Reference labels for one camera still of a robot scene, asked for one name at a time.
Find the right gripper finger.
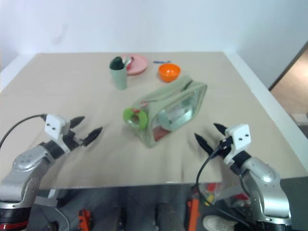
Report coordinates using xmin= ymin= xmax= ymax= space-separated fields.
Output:
xmin=194 ymin=132 xmax=214 ymax=155
xmin=214 ymin=123 xmax=228 ymax=137

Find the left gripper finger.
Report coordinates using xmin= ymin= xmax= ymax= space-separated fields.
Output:
xmin=70 ymin=116 xmax=86 ymax=128
xmin=82 ymin=127 xmax=104 ymax=146

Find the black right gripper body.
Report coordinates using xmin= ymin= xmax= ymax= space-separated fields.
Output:
xmin=217 ymin=135 xmax=235 ymax=158

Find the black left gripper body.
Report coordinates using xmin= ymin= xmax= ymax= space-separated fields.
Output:
xmin=64 ymin=129 xmax=88 ymax=152

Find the green transparent lunch bag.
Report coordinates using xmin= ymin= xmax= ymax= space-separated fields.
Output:
xmin=129 ymin=75 xmax=208 ymax=149

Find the beige tablecloth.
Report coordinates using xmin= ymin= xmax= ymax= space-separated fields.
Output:
xmin=0 ymin=51 xmax=307 ymax=189

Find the clear bag of colourful items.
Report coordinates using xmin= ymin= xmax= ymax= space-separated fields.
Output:
xmin=199 ymin=182 xmax=251 ymax=208

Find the green avocado zipper charm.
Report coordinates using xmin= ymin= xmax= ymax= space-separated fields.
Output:
xmin=122 ymin=107 xmax=149 ymax=131

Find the sage green cup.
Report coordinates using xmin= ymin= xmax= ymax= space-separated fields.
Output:
xmin=109 ymin=64 xmax=128 ymax=91

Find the dark green plush item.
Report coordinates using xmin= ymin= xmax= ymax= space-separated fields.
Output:
xmin=110 ymin=56 xmax=125 ymax=71

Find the orange bowl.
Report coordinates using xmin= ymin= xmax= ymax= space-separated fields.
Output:
xmin=157 ymin=63 xmax=181 ymax=83

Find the white shoe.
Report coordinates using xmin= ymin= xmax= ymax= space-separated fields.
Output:
xmin=202 ymin=214 xmax=238 ymax=231

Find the white red toothbrush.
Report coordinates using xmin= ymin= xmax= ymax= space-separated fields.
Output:
xmin=122 ymin=55 xmax=134 ymax=71

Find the orange black toy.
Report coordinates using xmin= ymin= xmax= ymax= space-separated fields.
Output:
xmin=77 ymin=208 xmax=94 ymax=230

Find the pink plate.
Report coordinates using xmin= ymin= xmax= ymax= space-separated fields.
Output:
xmin=119 ymin=53 xmax=149 ymax=76

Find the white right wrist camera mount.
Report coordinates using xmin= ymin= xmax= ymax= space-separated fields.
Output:
xmin=223 ymin=124 xmax=251 ymax=167

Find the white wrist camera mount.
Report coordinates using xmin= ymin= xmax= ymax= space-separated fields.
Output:
xmin=44 ymin=114 xmax=72 ymax=153
xmin=223 ymin=124 xmax=251 ymax=167

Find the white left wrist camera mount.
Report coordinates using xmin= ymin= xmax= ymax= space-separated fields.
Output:
xmin=44 ymin=114 xmax=72 ymax=153

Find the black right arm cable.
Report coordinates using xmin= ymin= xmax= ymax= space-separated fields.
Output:
xmin=195 ymin=144 xmax=250 ymax=227

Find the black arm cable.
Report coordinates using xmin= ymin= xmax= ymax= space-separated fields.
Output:
xmin=0 ymin=114 xmax=48 ymax=148
xmin=195 ymin=144 xmax=250 ymax=227

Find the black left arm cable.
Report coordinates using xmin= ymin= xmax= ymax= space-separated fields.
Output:
xmin=0 ymin=114 xmax=48 ymax=148

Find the orange tool handle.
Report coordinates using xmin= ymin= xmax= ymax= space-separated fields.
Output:
xmin=187 ymin=192 xmax=201 ymax=231

